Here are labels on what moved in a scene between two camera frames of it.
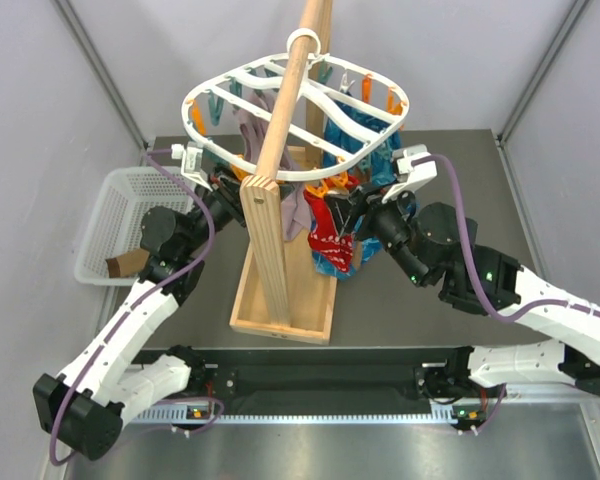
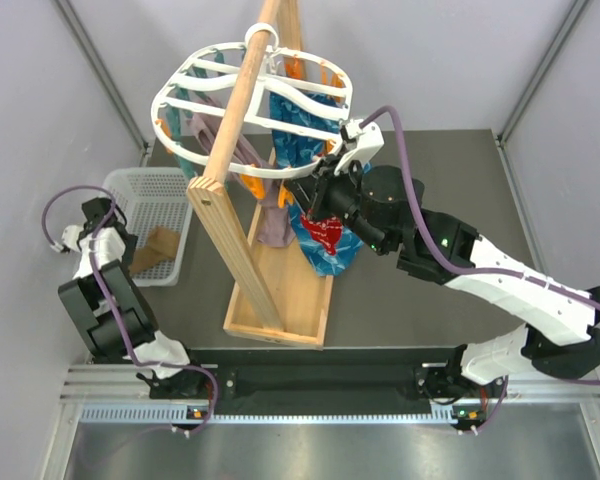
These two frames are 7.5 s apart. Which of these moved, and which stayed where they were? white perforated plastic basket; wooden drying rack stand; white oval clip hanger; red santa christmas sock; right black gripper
Moved: wooden drying rack stand; right black gripper; white oval clip hanger
Stayed: white perforated plastic basket; red santa christmas sock
